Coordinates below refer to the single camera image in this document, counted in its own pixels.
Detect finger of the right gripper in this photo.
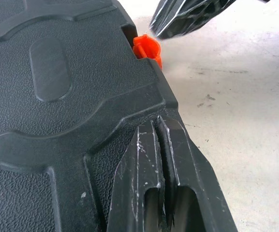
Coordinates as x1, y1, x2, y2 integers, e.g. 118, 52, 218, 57
148, 0, 187, 38
158, 0, 272, 41

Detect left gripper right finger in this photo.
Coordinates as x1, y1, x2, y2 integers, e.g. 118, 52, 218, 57
155, 115, 238, 232

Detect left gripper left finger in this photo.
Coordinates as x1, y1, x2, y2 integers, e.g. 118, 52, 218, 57
106, 120, 167, 232

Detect black plastic tool case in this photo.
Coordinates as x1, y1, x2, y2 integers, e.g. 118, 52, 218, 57
0, 0, 180, 232

